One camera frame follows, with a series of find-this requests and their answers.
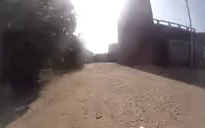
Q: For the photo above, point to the thin pole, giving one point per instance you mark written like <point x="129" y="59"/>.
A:
<point x="191" y="40"/>

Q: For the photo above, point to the row of trees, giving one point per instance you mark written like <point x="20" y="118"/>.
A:
<point x="30" y="43"/>

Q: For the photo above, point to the sandy dirt road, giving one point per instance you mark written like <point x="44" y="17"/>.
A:
<point x="106" y="96"/>

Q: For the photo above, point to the brown building with railing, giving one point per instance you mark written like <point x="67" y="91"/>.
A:
<point x="136" y="36"/>

